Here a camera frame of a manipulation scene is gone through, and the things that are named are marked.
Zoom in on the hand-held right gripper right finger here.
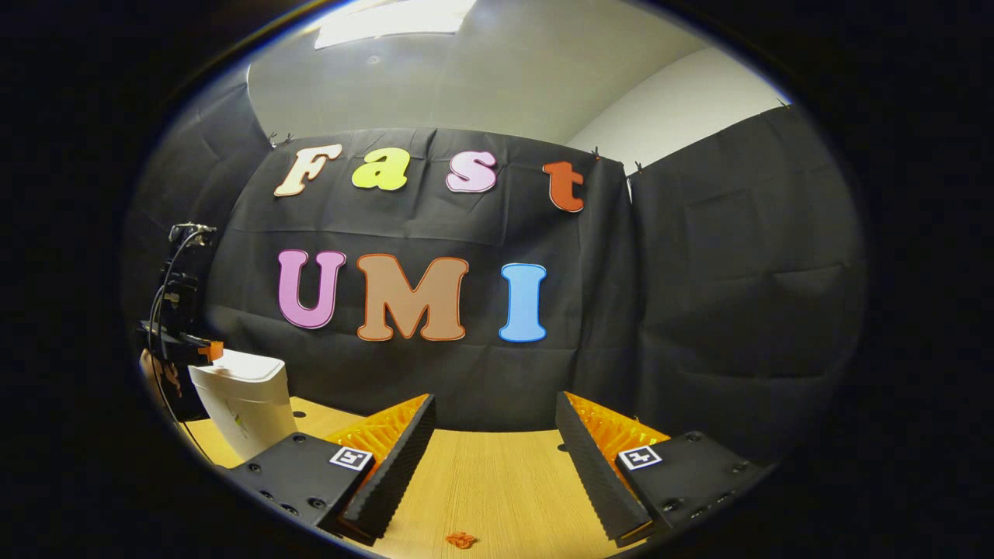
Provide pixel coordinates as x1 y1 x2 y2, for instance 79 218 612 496
555 391 778 547

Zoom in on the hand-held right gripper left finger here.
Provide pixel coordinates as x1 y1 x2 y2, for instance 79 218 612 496
225 394 438 547

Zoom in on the white desktop garbage bin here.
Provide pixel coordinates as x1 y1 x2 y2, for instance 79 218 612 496
188 349 298 464

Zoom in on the wooden desktop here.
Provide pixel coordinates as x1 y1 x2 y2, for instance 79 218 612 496
182 396 678 559

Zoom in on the black backdrop cloth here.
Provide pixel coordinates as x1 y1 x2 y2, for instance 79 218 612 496
123 78 868 468

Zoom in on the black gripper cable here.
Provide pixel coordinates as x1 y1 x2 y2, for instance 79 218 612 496
146 224 220 460

